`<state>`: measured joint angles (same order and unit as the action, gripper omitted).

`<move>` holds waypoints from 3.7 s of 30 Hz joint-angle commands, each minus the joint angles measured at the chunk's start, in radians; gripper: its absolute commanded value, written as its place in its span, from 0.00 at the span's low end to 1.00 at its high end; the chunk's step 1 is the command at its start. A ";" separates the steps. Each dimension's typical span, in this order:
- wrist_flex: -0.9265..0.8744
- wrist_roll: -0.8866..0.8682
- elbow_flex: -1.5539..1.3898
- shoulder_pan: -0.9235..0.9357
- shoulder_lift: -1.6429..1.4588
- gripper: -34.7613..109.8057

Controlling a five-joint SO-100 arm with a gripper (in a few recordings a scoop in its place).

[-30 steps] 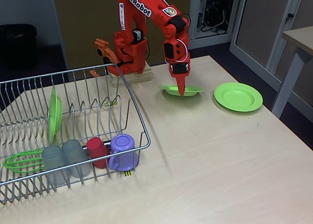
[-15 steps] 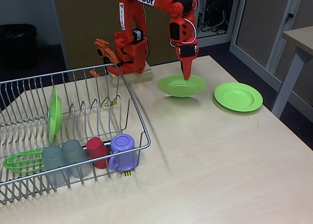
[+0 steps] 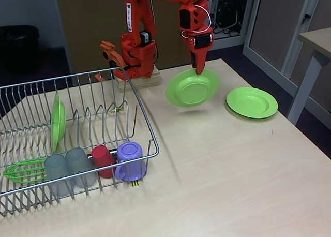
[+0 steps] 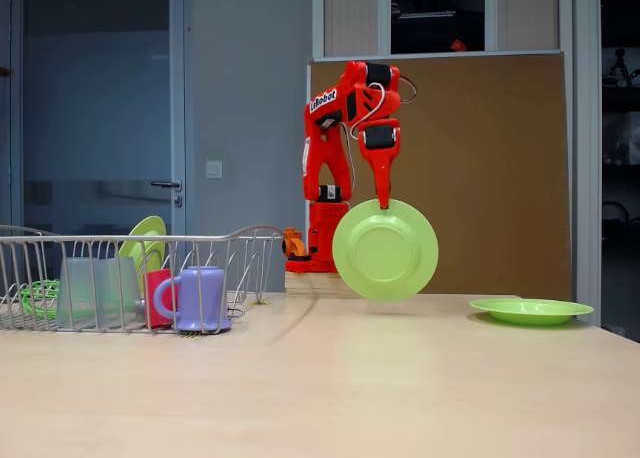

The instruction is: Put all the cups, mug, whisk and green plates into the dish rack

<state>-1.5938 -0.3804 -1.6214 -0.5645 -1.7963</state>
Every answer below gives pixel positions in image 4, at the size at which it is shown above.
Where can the green plastic plate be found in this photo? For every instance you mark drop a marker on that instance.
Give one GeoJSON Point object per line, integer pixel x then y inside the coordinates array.
{"type": "Point", "coordinates": [530, 312]}
{"type": "Point", "coordinates": [150, 226]}
{"type": "Point", "coordinates": [385, 253]}

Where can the purple plastic mug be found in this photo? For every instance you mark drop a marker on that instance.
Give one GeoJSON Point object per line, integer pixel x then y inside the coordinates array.
{"type": "Point", "coordinates": [200, 298]}

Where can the red plastic cup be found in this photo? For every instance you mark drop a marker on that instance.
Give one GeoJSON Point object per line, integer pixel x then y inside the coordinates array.
{"type": "Point", "coordinates": [155, 298]}

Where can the translucent grey plastic cup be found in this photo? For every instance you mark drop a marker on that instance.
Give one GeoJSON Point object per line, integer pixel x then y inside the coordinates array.
{"type": "Point", "coordinates": [120, 293]}
{"type": "Point", "coordinates": [75, 293]}

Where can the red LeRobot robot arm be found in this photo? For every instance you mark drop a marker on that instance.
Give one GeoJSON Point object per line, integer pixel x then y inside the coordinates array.
{"type": "Point", "coordinates": [325, 148]}

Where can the brown pin board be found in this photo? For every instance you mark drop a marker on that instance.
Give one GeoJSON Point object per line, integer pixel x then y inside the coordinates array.
{"type": "Point", "coordinates": [500, 128]}

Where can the wooden base block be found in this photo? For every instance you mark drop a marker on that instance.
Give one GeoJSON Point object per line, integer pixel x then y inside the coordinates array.
{"type": "Point", "coordinates": [310, 284]}

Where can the dark shelf with objects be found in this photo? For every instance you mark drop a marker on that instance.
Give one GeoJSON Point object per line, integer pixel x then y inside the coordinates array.
{"type": "Point", "coordinates": [620, 128]}

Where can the grey glass door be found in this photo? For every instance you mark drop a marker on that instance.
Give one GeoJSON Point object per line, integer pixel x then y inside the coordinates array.
{"type": "Point", "coordinates": [100, 103]}

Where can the white light switch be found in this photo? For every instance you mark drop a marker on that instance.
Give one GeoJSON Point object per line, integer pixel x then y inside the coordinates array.
{"type": "Point", "coordinates": [214, 169]}

